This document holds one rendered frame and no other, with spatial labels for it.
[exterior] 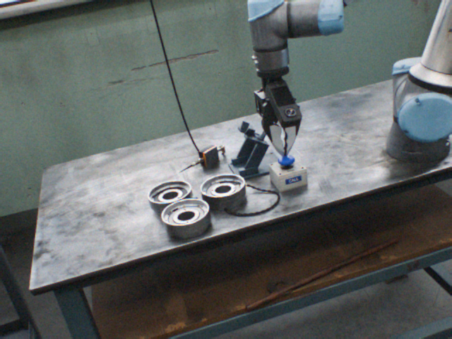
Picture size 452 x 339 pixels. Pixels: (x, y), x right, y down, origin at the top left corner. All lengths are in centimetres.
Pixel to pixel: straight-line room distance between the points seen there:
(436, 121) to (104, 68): 192
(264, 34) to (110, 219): 55
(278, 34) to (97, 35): 168
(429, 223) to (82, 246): 92
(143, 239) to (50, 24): 170
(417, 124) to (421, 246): 43
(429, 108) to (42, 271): 86
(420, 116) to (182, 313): 71
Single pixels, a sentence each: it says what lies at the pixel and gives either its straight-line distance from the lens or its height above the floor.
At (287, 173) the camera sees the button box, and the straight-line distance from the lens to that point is 118.
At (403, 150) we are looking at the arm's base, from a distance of 129.
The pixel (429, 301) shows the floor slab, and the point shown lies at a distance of 209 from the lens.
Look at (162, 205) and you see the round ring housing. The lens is 116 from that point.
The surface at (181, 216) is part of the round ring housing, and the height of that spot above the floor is 82.
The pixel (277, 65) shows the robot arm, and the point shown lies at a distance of 110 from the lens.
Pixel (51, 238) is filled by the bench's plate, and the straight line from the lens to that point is 124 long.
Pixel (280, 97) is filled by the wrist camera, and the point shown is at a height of 103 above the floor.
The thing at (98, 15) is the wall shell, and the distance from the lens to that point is 265.
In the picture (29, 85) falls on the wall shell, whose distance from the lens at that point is 273.
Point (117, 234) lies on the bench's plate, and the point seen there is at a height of 80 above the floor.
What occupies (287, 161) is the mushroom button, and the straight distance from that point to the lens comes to 118.
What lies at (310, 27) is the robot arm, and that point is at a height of 117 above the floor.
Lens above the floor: 141
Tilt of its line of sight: 27 degrees down
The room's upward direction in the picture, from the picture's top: 10 degrees counter-clockwise
